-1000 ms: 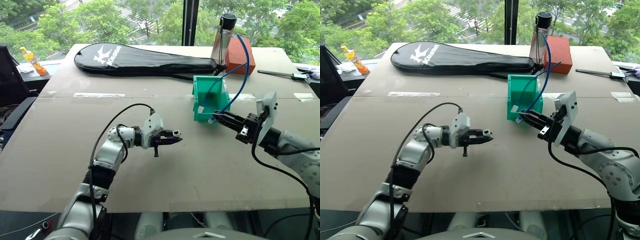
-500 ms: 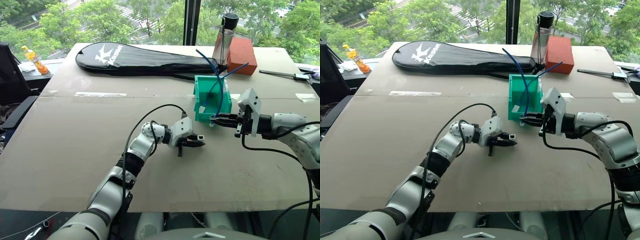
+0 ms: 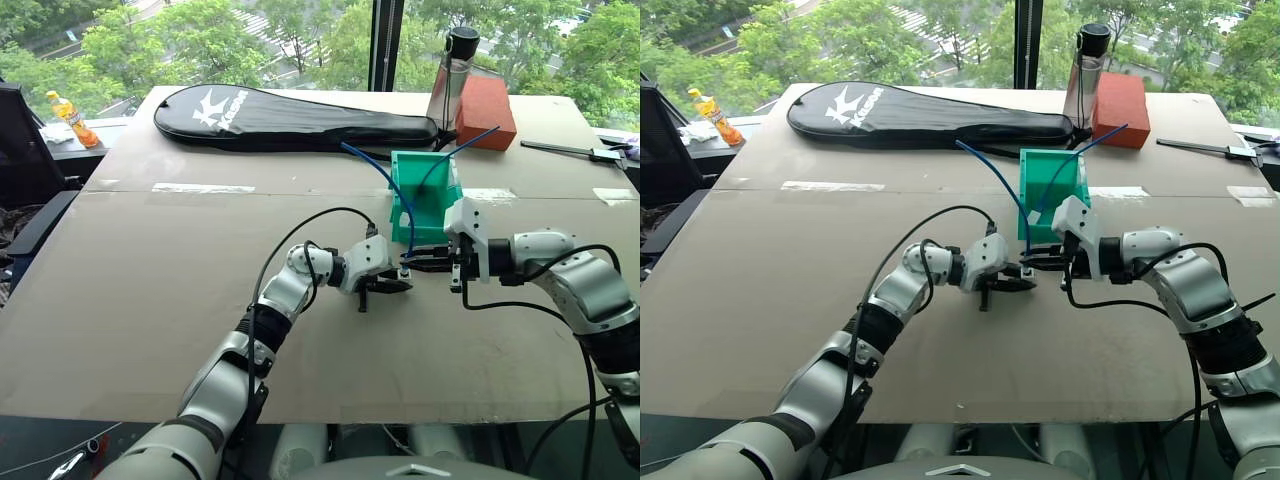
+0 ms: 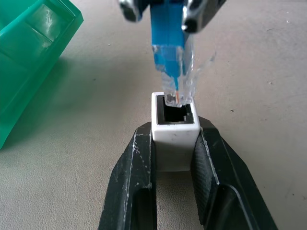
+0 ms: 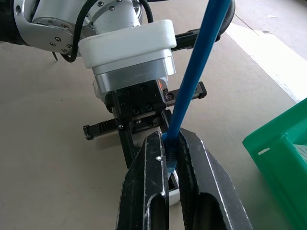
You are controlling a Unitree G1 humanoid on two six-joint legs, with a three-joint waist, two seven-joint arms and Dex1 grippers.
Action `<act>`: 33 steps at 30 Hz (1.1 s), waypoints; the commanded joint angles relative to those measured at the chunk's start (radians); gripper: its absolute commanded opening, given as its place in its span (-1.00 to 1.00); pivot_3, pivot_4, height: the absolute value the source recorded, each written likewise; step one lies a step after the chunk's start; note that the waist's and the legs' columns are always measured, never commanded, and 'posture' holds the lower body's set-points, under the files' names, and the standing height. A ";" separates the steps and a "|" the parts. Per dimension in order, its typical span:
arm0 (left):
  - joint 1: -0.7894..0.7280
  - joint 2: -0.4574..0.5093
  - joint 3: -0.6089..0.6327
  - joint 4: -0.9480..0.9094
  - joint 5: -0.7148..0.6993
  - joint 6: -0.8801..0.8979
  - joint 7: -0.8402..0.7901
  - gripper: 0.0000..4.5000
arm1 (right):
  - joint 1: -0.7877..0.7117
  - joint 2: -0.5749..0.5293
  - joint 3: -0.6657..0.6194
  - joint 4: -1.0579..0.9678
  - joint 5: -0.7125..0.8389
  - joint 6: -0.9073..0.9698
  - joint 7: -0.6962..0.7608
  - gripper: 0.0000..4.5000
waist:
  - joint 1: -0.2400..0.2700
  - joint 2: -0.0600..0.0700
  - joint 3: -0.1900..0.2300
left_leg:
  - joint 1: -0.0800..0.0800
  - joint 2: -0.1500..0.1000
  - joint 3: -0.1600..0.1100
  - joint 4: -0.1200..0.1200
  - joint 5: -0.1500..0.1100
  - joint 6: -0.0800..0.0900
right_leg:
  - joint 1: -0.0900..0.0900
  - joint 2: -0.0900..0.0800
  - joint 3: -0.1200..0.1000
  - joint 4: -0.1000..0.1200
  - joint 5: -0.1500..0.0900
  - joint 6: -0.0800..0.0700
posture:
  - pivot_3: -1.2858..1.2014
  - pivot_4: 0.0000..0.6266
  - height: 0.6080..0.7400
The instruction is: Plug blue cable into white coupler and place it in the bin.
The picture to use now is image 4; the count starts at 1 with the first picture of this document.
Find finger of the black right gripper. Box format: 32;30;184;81
118;0;151;23
181;0;227;34

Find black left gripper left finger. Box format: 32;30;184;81
97;121;157;230

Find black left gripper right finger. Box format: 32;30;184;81
189;116;279;230

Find blue cable with clear plug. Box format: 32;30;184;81
150;0;216;108

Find white network coupler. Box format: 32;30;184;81
151;92;201;173

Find green plastic bin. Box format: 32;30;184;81
0;0;84;150

